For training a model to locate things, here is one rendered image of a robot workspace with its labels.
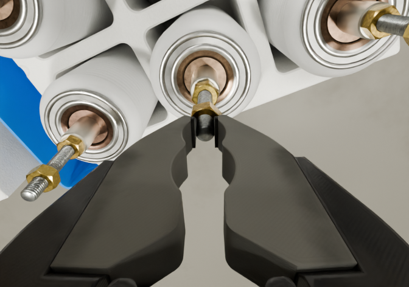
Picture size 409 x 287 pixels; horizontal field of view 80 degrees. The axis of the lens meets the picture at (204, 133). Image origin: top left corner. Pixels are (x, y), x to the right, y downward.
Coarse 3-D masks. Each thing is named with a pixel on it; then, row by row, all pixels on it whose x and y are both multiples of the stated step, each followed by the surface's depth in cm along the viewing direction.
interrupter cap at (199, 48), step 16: (192, 32) 18; (208, 32) 18; (176, 48) 19; (192, 48) 19; (208, 48) 19; (224, 48) 19; (240, 48) 19; (176, 64) 20; (192, 64) 20; (208, 64) 20; (224, 64) 20; (240, 64) 20; (160, 80) 20; (176, 80) 20; (224, 80) 21; (240, 80) 20; (176, 96) 21; (224, 96) 21; (240, 96) 21; (224, 112) 22
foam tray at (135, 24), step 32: (128, 0) 25; (160, 0) 34; (192, 0) 24; (224, 0) 33; (256, 0) 24; (128, 32) 25; (160, 32) 33; (256, 32) 25; (32, 64) 27; (64, 64) 27; (288, 64) 29; (256, 96) 29
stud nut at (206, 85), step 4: (208, 80) 17; (196, 84) 17; (200, 84) 17; (204, 84) 17; (208, 84) 17; (212, 84) 17; (196, 88) 17; (200, 88) 17; (204, 88) 17; (208, 88) 17; (212, 88) 17; (216, 88) 17; (196, 92) 17; (212, 92) 17; (216, 92) 17; (192, 96) 17; (196, 96) 17; (212, 96) 17; (216, 96) 17; (192, 100) 17; (196, 100) 17; (212, 100) 17; (216, 100) 17; (196, 104) 17
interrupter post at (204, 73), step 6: (204, 66) 20; (198, 72) 19; (204, 72) 18; (210, 72) 18; (216, 72) 20; (192, 78) 19; (198, 78) 17; (204, 78) 17; (210, 78) 17; (216, 78) 18; (192, 84) 18; (216, 84) 18; (192, 90) 18
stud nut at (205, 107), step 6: (204, 102) 14; (210, 102) 14; (192, 108) 14; (198, 108) 13; (204, 108) 13; (210, 108) 13; (216, 108) 14; (192, 114) 13; (198, 114) 13; (210, 114) 13; (216, 114) 13
